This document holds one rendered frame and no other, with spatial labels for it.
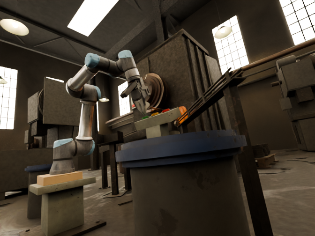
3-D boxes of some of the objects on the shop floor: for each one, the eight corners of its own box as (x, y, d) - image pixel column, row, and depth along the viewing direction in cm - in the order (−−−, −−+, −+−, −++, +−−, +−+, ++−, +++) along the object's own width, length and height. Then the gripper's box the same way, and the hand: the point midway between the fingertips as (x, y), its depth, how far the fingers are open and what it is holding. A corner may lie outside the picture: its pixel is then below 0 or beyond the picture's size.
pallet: (198, 169, 315) (194, 147, 324) (215, 164, 374) (212, 144, 383) (270, 167, 236) (262, 137, 245) (279, 161, 295) (272, 136, 304)
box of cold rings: (46, 186, 359) (47, 150, 375) (63, 187, 311) (63, 145, 327) (-23, 200, 278) (-18, 153, 294) (-15, 204, 230) (-9, 148, 246)
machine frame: (168, 177, 264) (155, 78, 302) (237, 177, 196) (210, 49, 234) (133, 188, 210) (123, 66, 248) (213, 194, 142) (182, 24, 179)
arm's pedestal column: (26, 258, 76) (28, 198, 81) (18, 235, 103) (20, 192, 109) (106, 224, 103) (104, 181, 109) (83, 214, 131) (82, 180, 136)
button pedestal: (162, 230, 87) (149, 118, 100) (203, 241, 72) (182, 107, 85) (139, 245, 75) (129, 115, 88) (183, 262, 60) (162, 103, 73)
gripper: (145, 75, 92) (157, 110, 93) (134, 80, 98) (146, 114, 99) (134, 75, 86) (148, 113, 87) (123, 82, 91) (137, 117, 92)
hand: (143, 113), depth 91 cm, fingers closed
